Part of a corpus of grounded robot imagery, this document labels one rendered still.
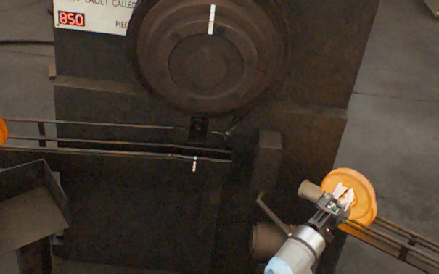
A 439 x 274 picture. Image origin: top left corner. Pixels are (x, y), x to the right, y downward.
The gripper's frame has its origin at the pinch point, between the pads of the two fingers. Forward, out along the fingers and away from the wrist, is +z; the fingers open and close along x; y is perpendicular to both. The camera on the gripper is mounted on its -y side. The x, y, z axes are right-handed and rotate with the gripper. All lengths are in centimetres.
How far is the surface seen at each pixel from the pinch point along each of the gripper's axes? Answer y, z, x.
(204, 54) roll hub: 35, -8, 44
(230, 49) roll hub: 35, -2, 40
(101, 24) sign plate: 28, -10, 83
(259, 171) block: -15.3, -1.1, 30.8
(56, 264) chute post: -71, -54, 93
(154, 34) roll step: 37, -11, 59
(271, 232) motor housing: -29.8, -10.6, 19.3
